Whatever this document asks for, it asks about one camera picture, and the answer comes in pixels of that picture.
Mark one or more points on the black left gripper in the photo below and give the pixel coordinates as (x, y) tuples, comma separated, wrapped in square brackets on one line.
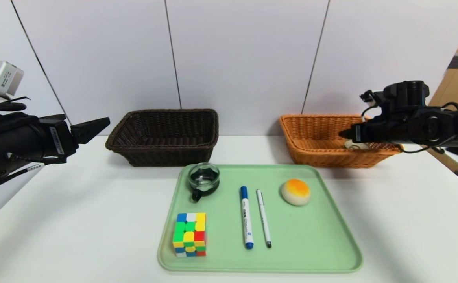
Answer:
[(59, 139)]

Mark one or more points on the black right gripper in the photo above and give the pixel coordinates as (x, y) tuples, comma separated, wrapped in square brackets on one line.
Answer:
[(359, 133)]

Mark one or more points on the gold lid food can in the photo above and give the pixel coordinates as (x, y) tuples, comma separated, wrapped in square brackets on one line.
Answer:
[(355, 146)]

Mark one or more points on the white bun with orange top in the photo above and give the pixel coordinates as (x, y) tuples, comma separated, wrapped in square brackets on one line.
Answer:
[(295, 192)]

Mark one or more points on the thin white pen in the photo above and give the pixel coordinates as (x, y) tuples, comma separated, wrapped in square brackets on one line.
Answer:
[(263, 216)]

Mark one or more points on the colourful puzzle cube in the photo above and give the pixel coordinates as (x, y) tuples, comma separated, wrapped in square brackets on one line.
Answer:
[(189, 236)]

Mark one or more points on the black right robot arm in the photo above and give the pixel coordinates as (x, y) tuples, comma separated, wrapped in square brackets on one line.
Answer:
[(437, 125)]

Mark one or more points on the orange wicker basket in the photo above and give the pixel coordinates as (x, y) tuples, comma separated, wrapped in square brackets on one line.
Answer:
[(323, 157)]

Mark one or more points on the dark brown wicker basket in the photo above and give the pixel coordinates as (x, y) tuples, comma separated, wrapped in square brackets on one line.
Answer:
[(162, 157)]

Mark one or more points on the wooden cabinet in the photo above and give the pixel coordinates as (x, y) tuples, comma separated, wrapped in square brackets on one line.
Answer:
[(455, 86)]

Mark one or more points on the glass cup with black holder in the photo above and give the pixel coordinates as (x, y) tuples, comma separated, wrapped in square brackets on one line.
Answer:
[(204, 181)]

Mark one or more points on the blue capped whiteboard marker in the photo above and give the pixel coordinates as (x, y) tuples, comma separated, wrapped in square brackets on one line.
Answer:
[(246, 220)]

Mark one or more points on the light green plastic tray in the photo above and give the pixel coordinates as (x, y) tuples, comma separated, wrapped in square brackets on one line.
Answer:
[(229, 259)]

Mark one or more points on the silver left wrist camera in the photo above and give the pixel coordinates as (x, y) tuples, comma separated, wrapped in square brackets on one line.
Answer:
[(4, 79)]

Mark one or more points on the dark grey wall box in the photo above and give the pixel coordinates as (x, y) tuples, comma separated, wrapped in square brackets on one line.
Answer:
[(455, 63)]

